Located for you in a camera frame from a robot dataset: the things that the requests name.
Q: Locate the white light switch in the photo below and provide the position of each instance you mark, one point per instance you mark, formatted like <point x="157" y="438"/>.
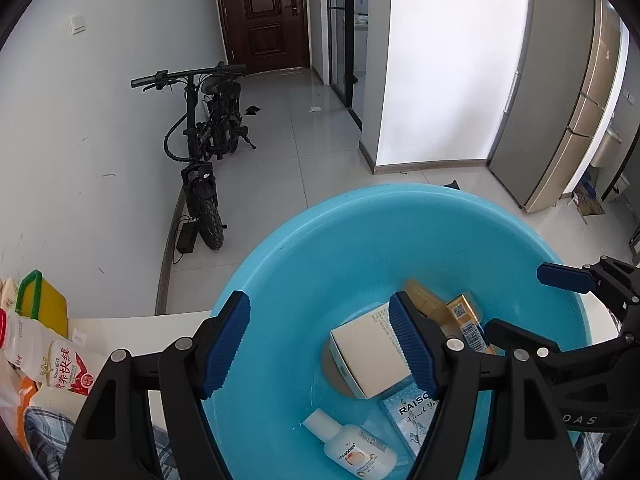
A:
<point x="77" y="22"/>

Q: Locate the black cloth on floor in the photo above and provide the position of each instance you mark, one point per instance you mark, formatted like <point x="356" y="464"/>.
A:
<point x="452" y="183"/>

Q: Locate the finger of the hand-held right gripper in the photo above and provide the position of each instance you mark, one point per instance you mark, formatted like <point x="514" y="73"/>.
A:
<point x="575" y="352"/>
<point x="565" y="277"/>

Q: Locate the slim gold box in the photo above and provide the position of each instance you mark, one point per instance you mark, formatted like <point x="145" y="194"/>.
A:
<point x="465" y="320"/>

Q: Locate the dark brown entrance door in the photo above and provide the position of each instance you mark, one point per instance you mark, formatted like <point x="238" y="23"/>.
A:
<point x="270" y="10"/>

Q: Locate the black bicycle charger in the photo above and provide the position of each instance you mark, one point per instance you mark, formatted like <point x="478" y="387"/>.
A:
<point x="187" y="237"/>

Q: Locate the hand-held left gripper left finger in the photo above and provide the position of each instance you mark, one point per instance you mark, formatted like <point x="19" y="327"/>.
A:
<point x="225" y="345"/>

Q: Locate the small black floor item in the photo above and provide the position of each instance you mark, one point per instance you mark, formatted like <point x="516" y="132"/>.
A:
<point x="251" y="108"/>

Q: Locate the milk drink bottle red cap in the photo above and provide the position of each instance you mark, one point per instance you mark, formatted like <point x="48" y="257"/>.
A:
<point x="55" y="360"/>

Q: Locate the small white bottle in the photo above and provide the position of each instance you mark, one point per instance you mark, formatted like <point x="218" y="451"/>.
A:
<point x="350" y="447"/>

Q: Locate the black folding bicycle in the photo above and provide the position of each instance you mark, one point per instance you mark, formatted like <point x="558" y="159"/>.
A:
<point x="210" y="125"/>

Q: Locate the plastic bag of food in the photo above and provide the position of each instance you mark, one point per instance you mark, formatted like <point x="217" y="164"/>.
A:
<point x="17" y="400"/>

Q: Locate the blue plaid cloth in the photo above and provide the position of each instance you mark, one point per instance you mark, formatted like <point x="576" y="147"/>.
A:
<point x="45" y="435"/>

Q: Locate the gold grey refrigerator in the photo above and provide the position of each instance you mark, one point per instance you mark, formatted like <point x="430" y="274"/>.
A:
<point x="565" y="100"/>

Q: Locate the black framed glass door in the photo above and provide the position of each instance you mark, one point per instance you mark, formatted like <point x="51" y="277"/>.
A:
<point x="345" y="25"/>

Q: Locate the blue plastic basin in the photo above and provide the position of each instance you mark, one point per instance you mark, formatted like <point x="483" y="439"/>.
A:
<point x="320" y="280"/>

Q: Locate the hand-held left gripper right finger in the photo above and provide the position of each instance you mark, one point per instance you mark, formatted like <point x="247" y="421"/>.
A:
<point x="415" y="350"/>

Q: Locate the cream cardboard box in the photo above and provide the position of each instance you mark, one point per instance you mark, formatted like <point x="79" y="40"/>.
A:
<point x="370" y="355"/>

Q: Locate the light blue cigarette box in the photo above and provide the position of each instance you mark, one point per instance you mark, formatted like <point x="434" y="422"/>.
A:
<point x="415" y="420"/>

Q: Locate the white sink cabinet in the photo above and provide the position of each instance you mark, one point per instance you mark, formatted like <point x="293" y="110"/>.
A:
<point x="607" y="147"/>

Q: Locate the gold box blue emblem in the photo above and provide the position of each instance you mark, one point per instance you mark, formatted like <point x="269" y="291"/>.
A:
<point x="420" y="297"/>

